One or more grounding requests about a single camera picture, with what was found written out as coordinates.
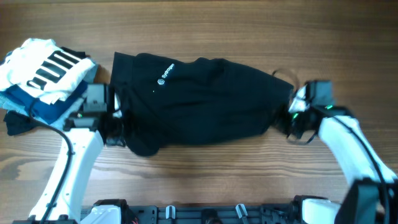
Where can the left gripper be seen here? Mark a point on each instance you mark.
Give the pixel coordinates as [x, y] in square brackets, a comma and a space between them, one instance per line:
[116, 142]

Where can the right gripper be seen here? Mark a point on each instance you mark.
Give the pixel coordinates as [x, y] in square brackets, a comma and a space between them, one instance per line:
[296, 135]

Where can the black polo shirt with logo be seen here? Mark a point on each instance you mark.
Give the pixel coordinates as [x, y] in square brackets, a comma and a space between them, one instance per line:
[164, 101]

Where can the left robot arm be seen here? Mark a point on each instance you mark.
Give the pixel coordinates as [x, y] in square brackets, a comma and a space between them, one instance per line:
[84, 135]

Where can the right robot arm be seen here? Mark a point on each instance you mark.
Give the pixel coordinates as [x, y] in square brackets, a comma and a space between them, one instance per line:
[372, 194]

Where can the light blue folded shirt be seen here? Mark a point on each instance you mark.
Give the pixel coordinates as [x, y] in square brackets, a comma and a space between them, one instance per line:
[90, 76]

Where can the white shirt with black stripes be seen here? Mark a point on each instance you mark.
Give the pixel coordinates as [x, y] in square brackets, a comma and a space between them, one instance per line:
[44, 71]

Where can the black folded shirt in stack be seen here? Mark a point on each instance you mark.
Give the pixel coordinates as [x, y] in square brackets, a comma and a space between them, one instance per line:
[17, 123]

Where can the dark blue folded shirt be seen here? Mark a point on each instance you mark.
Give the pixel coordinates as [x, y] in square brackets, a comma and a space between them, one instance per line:
[16, 99]

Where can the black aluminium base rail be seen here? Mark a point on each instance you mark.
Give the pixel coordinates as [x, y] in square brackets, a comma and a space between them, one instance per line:
[238, 214]

